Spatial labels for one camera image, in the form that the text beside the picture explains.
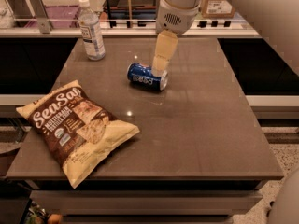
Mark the metal railing post left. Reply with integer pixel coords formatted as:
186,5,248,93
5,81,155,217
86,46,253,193
30,0,52,34

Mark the purple tray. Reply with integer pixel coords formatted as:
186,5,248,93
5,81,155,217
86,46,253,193
25,5,80,29

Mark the sea salt tortilla chips bag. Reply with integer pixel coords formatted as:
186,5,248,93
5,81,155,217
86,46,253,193
16,81,139,188

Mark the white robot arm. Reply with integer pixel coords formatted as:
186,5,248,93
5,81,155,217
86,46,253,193
156,0,299,224

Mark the black frame crate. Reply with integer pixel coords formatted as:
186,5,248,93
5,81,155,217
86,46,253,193
101,0,159,28

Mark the clear plastic water bottle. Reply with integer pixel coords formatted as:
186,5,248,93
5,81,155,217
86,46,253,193
78,0,106,61

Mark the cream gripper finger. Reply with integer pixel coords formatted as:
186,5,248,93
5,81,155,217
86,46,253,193
151,30,178,77

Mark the blue pepsi can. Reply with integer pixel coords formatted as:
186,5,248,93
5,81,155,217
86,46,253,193
127,63,168,91

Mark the cardboard box with label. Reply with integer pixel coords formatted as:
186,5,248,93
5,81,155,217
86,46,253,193
200,0,235,19

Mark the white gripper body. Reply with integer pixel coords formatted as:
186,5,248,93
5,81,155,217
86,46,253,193
156,0,200,35

